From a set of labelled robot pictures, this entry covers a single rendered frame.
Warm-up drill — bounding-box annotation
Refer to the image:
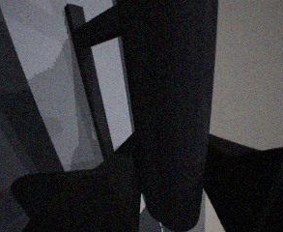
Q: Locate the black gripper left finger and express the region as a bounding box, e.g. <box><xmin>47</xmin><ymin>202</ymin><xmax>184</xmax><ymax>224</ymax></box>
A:
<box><xmin>11</xmin><ymin>132</ymin><xmax>142</xmax><ymax>232</ymax></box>

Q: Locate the dark grey mat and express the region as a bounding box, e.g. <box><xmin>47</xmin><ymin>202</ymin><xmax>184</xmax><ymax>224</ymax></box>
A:
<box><xmin>0</xmin><ymin>10</ymin><xmax>173</xmax><ymax>232</ymax></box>

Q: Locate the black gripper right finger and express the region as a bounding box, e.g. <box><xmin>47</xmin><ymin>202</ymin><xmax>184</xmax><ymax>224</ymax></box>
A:
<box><xmin>203</xmin><ymin>134</ymin><xmax>283</xmax><ymax>232</ymax></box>

